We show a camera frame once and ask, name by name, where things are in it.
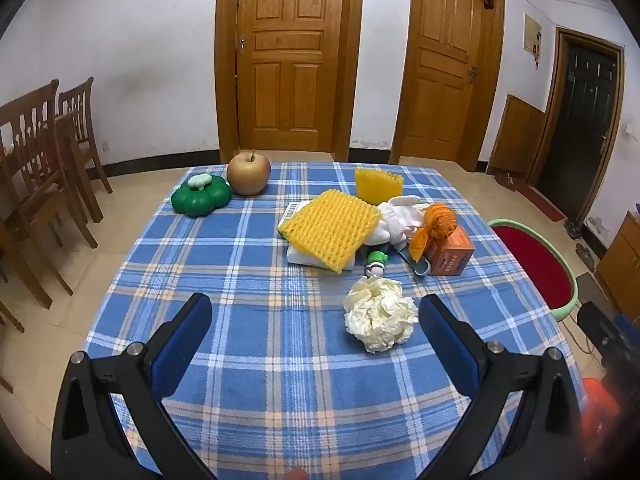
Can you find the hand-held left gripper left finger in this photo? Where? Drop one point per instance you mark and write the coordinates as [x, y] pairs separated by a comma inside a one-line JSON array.
[[180, 345]]

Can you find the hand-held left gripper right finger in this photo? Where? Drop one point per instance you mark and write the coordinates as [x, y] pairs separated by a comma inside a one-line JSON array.
[[450, 345]]

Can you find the cream paper ball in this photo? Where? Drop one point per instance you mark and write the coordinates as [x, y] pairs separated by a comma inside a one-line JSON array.
[[380, 315]]

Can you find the orange cardboard box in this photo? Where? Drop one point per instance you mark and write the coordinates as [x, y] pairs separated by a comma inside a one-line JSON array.
[[452, 255]]

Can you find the red green round stool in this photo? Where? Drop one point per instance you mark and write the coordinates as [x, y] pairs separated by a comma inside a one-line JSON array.
[[540, 265]]

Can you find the small green white bottle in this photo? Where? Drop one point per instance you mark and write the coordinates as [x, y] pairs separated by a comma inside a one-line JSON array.
[[376, 262]]

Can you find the cream white cloth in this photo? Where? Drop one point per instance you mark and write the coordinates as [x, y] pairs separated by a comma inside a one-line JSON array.
[[400, 220]]

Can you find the white plastic bag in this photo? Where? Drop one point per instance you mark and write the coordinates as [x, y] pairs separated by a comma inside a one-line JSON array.
[[310, 257]]

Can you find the large yellow foam fruit net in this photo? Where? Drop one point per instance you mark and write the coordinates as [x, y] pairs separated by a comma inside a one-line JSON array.
[[330, 230]]

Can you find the small yellow foam fruit net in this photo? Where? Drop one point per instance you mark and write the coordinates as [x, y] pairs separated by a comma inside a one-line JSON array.
[[375, 190]]

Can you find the white barcode label paper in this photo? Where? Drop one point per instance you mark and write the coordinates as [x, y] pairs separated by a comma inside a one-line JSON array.
[[295, 212]]

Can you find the grey floor mat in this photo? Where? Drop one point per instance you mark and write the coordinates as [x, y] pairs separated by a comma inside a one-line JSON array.
[[590, 287]]

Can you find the orange plastic stool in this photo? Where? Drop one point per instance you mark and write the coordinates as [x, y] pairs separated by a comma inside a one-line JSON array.
[[600, 410]]

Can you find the wooden cabinet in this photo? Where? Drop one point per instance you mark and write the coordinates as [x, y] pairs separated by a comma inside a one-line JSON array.
[[622, 265]]

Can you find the brown slippers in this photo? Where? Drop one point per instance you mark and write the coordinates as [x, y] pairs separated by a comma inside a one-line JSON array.
[[587, 257]]

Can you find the blue plaid tablecloth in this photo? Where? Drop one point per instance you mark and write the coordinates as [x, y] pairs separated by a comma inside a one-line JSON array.
[[280, 340]]

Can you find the dark shoes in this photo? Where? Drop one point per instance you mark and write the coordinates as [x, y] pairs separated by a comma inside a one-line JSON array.
[[574, 227]]

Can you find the green pumpkin-shaped container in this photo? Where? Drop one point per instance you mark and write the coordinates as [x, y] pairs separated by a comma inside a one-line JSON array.
[[200, 202]]

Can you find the red doormat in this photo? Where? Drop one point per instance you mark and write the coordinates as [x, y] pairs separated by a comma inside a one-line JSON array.
[[542, 202]]

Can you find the yellow red apple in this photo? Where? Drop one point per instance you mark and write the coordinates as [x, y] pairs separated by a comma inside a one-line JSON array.
[[248, 175]]

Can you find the black entrance door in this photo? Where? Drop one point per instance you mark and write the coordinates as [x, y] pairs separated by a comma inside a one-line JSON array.
[[580, 125]]

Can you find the wooden dining chair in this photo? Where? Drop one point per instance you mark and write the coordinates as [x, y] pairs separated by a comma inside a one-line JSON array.
[[80, 105], [30, 125]]

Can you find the narrow wooden panel door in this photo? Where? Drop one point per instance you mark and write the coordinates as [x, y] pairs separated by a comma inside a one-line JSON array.
[[445, 75]]

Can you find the wide wooden panel door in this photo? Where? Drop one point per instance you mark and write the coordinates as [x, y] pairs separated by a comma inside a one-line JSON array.
[[290, 60]]

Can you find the white light switch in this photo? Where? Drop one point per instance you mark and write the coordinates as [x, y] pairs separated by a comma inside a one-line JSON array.
[[633, 129]]

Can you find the wooden wall panel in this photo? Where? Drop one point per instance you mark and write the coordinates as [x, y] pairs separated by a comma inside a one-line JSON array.
[[517, 135]]

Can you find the beige wall fuse box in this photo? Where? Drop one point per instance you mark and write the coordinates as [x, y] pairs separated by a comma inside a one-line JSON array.
[[531, 35]]

